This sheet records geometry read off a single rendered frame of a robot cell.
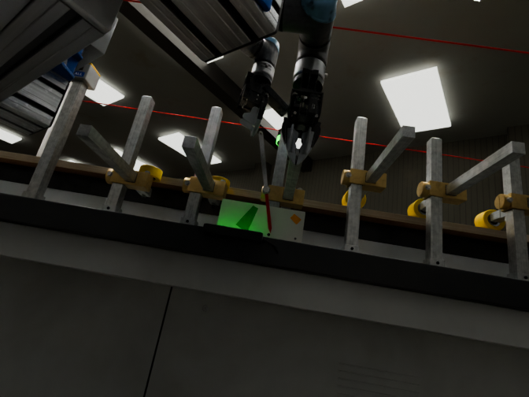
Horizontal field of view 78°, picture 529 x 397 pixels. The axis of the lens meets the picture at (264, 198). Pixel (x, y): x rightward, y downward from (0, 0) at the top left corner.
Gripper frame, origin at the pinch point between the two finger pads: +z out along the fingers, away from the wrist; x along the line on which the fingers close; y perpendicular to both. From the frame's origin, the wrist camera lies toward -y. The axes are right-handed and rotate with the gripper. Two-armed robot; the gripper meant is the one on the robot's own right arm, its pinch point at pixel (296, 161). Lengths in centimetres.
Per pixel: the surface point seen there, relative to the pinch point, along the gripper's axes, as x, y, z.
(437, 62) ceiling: 142, -222, -256
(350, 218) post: 19.9, -29.8, 1.6
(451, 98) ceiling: 187, -277, -256
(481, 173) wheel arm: 49, -12, -11
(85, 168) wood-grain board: -77, -46, -6
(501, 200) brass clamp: 66, -30, -13
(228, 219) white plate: -16.8, -29.1, 8.3
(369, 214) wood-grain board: 30, -46, -6
